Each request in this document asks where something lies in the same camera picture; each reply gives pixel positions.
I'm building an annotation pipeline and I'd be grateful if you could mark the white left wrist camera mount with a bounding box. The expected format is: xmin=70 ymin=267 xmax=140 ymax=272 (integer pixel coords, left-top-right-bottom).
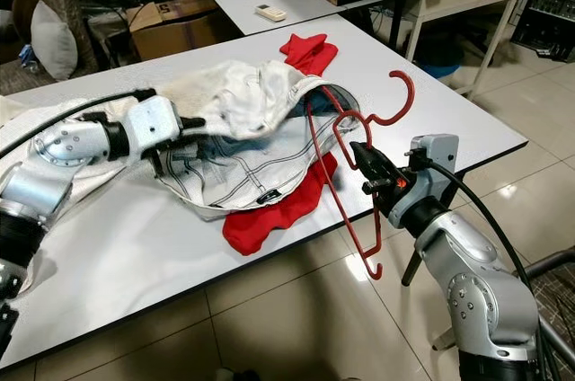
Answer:
xmin=124 ymin=95 xmax=182 ymax=157

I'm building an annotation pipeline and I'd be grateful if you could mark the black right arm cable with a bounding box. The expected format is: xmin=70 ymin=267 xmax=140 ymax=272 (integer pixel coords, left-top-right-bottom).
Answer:
xmin=409 ymin=149 xmax=553 ymax=381

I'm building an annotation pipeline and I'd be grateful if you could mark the white grey checked garment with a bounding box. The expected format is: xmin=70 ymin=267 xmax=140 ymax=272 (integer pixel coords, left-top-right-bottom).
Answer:
xmin=155 ymin=83 xmax=360 ymax=220

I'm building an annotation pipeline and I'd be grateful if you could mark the blue plastic basin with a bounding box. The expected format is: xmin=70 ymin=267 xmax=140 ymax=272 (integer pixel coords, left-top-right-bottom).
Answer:
xmin=422 ymin=49 xmax=468 ymax=78

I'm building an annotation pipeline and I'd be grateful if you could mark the black equipment rack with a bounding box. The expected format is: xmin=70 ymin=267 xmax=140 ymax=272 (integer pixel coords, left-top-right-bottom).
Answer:
xmin=510 ymin=0 xmax=575 ymax=63

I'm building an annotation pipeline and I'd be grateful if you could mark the grey pillow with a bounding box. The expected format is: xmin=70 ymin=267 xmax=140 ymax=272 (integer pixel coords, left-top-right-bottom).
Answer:
xmin=31 ymin=0 xmax=79 ymax=81

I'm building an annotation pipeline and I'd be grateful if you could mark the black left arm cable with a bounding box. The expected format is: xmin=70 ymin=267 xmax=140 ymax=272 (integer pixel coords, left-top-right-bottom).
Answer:
xmin=0 ymin=88 xmax=156 ymax=157

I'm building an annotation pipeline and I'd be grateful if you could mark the red wire hanger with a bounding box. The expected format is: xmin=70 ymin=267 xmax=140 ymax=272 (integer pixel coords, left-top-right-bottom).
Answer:
xmin=304 ymin=68 xmax=417 ymax=281

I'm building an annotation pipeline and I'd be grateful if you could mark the cardboard box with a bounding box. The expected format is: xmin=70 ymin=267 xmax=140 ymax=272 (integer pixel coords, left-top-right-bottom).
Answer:
xmin=128 ymin=0 xmax=221 ymax=60

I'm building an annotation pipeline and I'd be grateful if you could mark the black table leg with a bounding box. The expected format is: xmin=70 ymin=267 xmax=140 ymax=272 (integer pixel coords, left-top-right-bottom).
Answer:
xmin=402 ymin=251 xmax=425 ymax=288

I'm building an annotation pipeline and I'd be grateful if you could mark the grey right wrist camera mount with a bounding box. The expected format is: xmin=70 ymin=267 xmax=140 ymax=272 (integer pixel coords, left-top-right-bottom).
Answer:
xmin=388 ymin=134 xmax=459 ymax=229

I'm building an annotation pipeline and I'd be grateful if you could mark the grey metal foot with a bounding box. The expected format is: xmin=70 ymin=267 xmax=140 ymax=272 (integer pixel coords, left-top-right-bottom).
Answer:
xmin=431 ymin=327 xmax=459 ymax=351

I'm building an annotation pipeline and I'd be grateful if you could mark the white remote control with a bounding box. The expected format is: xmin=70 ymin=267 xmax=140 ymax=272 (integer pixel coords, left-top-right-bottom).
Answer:
xmin=254 ymin=4 xmax=288 ymax=22

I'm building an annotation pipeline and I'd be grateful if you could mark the red shirt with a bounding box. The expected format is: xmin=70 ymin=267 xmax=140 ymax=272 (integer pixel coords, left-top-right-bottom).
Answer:
xmin=222 ymin=33 xmax=341 ymax=256

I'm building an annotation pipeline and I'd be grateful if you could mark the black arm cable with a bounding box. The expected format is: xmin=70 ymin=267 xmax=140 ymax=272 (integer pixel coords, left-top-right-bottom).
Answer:
xmin=409 ymin=149 xmax=553 ymax=381
xmin=0 ymin=88 xmax=156 ymax=157

